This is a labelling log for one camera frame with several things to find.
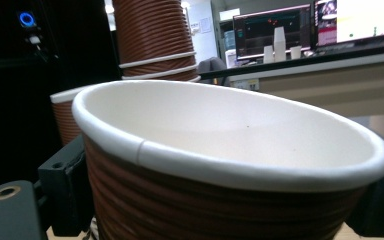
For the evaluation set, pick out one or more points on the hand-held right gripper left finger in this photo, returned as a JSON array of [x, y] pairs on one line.
[[66, 186]]

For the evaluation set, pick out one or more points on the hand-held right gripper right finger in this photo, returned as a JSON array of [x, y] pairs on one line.
[[376, 210]]

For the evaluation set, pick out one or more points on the single brown paper cup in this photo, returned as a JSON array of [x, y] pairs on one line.
[[65, 116], [226, 160]]

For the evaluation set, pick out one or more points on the stack of brown paper cups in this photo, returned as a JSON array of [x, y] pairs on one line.
[[153, 33]]

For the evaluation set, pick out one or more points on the beige office desk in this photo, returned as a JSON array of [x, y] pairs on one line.
[[330, 83]]

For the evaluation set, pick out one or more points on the small white cup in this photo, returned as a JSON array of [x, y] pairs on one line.
[[268, 54], [295, 52]]

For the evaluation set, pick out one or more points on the white power strip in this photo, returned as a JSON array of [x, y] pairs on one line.
[[246, 84]]

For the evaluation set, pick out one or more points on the grey office chair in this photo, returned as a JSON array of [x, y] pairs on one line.
[[213, 66]]

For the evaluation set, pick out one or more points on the bright computer monitor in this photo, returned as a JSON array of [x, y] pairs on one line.
[[360, 20]]

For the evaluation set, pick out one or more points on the tall white cup stack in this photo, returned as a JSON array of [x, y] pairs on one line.
[[279, 43]]

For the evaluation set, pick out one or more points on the white paper notice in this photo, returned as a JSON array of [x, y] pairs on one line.
[[205, 25]]

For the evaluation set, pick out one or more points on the dark computer monitor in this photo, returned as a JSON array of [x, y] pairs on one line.
[[256, 33]]

